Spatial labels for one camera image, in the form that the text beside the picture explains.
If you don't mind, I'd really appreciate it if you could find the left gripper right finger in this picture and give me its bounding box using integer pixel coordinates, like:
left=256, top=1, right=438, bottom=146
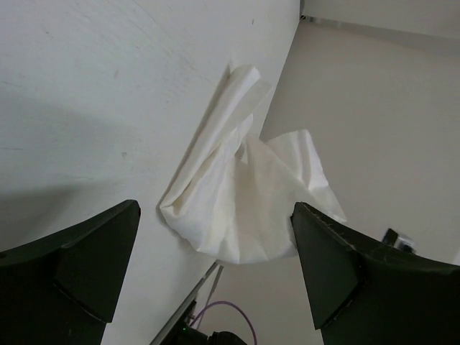
left=291, top=203, right=459, bottom=344

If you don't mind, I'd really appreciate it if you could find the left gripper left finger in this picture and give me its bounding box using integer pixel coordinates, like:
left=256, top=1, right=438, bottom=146
left=1, top=200, right=141, bottom=344

